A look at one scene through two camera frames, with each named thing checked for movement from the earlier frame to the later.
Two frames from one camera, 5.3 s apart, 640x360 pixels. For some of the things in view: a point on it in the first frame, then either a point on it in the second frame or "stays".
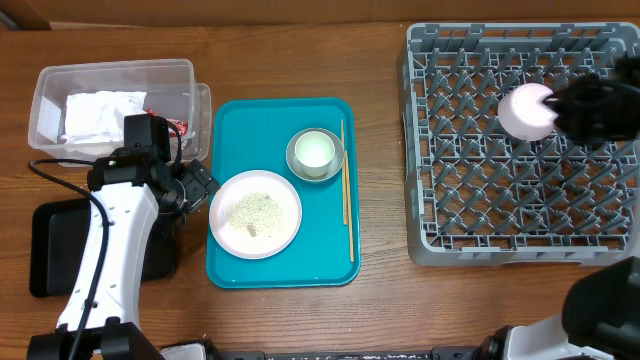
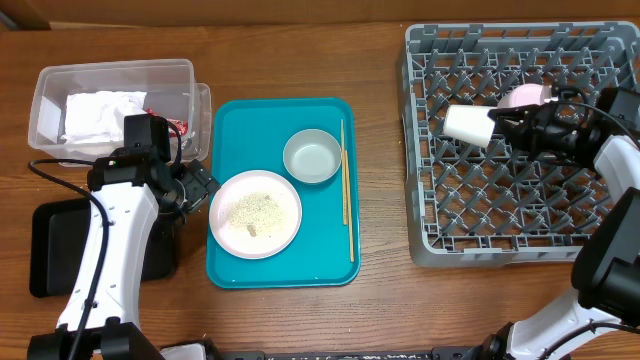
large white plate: [255, 214] stays
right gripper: [563, 103] -> [534, 125]
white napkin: [98, 117] stays
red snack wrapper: [182, 126] stays
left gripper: [199, 181] stays
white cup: [314, 150] -> [469, 123]
